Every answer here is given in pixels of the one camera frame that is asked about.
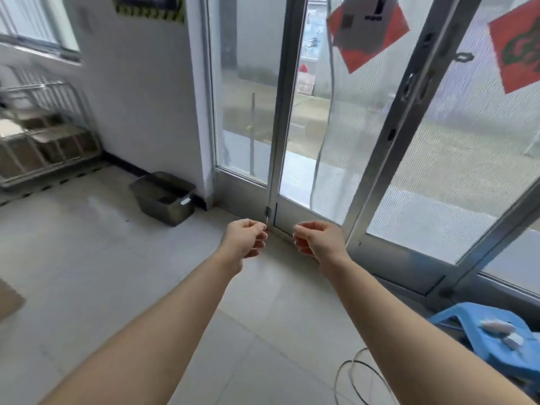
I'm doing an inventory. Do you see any flat cardboard piece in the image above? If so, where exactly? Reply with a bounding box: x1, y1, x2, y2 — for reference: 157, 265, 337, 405
0, 279, 27, 321

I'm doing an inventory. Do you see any grey plastic bin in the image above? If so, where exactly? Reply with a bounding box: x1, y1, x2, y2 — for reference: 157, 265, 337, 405
129, 171, 197, 227

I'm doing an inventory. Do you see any red diamond paper with note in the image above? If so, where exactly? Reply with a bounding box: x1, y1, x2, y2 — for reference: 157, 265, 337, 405
327, 0, 411, 75

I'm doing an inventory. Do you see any aluminium glass door with handle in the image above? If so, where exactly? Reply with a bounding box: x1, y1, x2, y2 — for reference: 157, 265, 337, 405
343, 0, 540, 299

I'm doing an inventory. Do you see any person's right forearm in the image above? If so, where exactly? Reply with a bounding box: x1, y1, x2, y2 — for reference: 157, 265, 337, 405
320, 256, 537, 405

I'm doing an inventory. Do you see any person's left forearm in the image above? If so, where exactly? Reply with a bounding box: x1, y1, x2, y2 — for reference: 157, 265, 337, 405
39, 252, 242, 405

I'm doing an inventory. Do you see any red diamond paper green print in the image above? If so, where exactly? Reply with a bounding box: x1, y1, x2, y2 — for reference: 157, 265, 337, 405
488, 7, 540, 95

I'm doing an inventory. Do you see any sign with yellow-black border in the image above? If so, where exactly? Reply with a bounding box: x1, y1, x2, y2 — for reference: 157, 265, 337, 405
111, 0, 186, 25

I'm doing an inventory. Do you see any yellow-black floor tape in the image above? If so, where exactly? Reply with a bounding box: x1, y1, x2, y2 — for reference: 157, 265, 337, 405
0, 162, 111, 207

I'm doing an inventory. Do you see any brown cardboard box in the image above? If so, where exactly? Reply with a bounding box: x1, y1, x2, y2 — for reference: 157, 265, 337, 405
0, 118, 47, 179
31, 124, 100, 165

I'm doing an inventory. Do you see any blue plastic stool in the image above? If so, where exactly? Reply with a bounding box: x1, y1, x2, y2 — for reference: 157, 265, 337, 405
428, 302, 540, 395

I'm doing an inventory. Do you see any person's left hand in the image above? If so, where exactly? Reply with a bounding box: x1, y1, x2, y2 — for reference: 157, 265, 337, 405
217, 219, 269, 275

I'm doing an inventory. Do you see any person's right hand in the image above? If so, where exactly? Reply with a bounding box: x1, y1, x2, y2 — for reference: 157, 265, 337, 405
293, 221, 351, 276

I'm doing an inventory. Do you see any coiled thin cable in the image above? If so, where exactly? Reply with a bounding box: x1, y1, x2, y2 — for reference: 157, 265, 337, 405
333, 348, 399, 405

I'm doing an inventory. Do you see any window with metal frame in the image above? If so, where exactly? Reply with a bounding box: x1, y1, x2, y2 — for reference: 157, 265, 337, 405
0, 0, 82, 63

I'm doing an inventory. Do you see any metal wire cart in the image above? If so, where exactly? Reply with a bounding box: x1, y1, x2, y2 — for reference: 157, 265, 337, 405
0, 65, 103, 190

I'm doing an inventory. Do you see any aluminium glass door leaf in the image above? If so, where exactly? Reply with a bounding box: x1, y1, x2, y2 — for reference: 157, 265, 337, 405
267, 0, 422, 237

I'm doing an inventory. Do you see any fixed glass door panel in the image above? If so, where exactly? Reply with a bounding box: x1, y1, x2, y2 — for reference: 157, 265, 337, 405
202, 0, 296, 209

